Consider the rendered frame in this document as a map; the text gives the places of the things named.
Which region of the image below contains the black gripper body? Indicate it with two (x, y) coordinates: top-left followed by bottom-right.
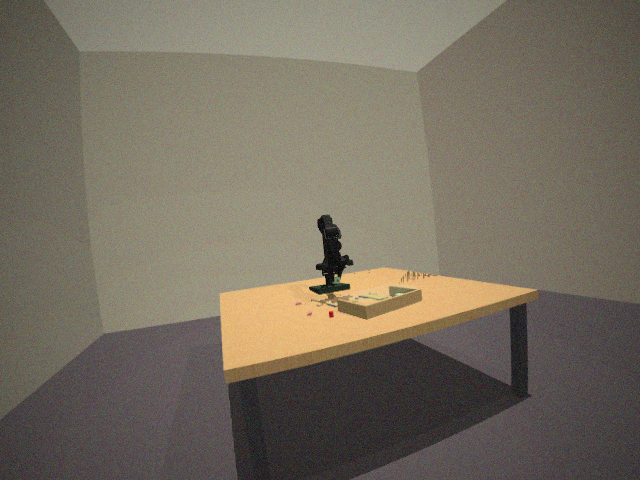
(316, 251), (353, 270)

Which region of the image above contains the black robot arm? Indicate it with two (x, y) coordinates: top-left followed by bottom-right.
(317, 215), (349, 286)

